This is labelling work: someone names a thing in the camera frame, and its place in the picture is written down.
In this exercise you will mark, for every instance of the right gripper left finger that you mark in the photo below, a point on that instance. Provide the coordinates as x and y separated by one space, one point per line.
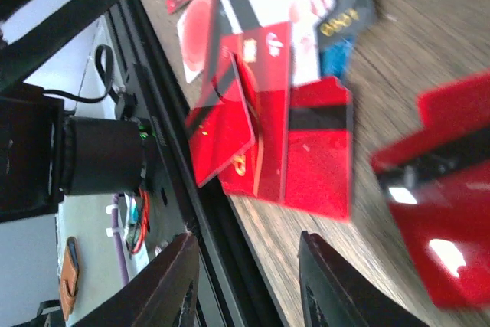
163 294

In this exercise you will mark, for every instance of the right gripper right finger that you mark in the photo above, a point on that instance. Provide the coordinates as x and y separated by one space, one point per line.
334 293

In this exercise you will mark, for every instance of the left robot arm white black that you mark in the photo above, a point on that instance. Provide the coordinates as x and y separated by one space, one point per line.
48 152

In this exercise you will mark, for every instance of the brown leather card holder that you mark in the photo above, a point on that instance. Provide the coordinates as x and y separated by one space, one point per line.
70 271

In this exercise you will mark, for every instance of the red card black stripe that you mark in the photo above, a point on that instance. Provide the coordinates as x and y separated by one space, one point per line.
435 182

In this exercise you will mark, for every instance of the red VIP card low left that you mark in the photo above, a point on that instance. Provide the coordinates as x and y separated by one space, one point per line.
263 58

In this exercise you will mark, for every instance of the black aluminium frame rail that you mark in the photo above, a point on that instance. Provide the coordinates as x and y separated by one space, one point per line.
232 286

